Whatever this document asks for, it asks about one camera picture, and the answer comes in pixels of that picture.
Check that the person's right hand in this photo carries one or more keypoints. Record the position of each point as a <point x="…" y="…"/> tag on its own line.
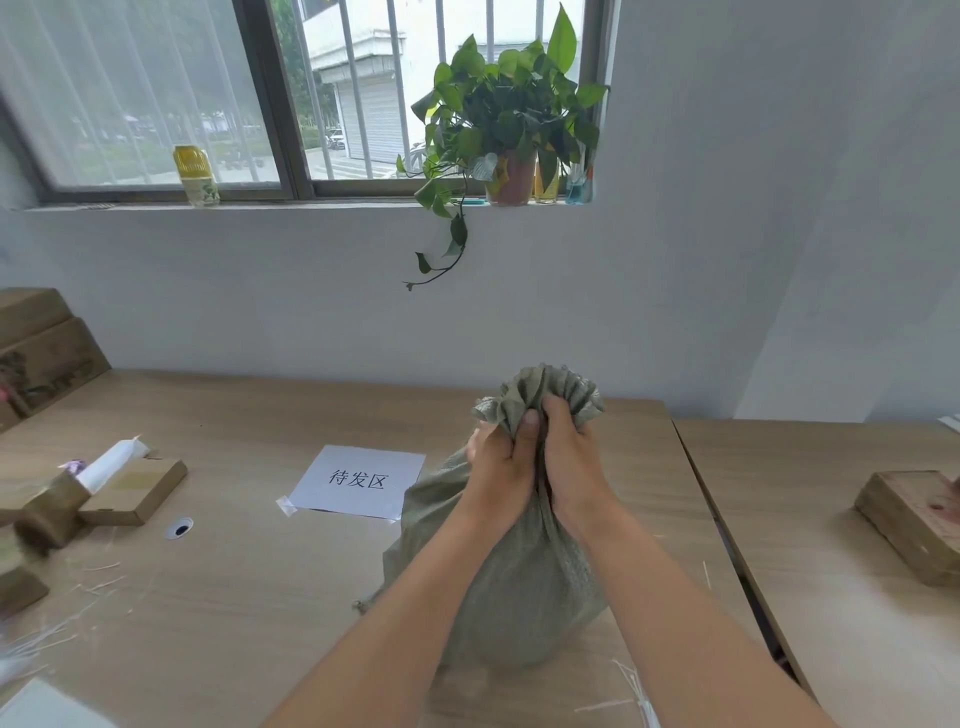
<point x="577" y="469"/>

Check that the person's left hand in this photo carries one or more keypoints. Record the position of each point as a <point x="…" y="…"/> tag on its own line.
<point x="499" y="472"/>

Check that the person's right fingers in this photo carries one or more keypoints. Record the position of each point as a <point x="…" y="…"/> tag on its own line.
<point x="561" y="414"/>

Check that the person's left thumb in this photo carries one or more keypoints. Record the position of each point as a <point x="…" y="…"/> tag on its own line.
<point x="531" y="429"/>

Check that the grey-green woven sack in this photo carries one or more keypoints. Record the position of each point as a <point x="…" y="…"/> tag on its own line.
<point x="525" y="592"/>

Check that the person's left forearm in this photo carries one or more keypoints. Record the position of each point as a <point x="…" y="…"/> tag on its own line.
<point x="390" y="630"/>

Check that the person's right forearm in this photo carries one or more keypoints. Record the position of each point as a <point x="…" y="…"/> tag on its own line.
<point x="675" y="630"/>

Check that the white printed paper sheet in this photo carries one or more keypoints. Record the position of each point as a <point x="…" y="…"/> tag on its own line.
<point x="360" y="481"/>

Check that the blue glass bottle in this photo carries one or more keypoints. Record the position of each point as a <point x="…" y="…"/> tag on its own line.
<point x="579" y="189"/>

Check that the amber glass bottle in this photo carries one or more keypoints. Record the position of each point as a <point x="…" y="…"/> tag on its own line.
<point x="545" y="187"/>

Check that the brown plant pot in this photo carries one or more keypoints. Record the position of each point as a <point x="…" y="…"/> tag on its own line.
<point x="512" y="180"/>

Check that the green pothos plant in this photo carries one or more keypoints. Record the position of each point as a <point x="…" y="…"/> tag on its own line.
<point x="502" y="97"/>

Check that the wooden block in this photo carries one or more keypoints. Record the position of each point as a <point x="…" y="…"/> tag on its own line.
<point x="911" y="521"/>

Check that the white window bars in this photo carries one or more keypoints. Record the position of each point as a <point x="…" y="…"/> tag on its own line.
<point x="351" y="82"/>

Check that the small flat cardboard box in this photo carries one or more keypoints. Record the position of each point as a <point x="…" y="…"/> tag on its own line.
<point x="135" y="491"/>

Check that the yellow plastic bottle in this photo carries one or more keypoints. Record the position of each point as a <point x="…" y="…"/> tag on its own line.
<point x="196" y="176"/>

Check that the large brown cardboard box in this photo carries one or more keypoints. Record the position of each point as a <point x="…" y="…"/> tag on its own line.
<point x="41" y="352"/>

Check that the dark window frame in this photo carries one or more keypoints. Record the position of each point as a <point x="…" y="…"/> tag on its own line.
<point x="277" y="112"/>

